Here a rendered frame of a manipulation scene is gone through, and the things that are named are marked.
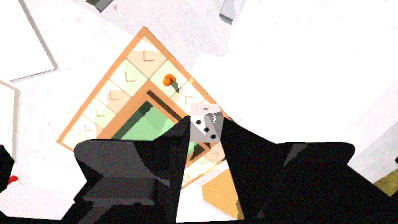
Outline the orange pawn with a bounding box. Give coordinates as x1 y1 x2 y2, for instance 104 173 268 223
162 74 175 86

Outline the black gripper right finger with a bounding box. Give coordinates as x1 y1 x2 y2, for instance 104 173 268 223
220 117 356 219

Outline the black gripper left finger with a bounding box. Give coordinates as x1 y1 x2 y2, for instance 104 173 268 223
73 115 191 223

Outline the white die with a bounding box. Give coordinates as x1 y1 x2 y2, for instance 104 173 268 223
190 103 224 143

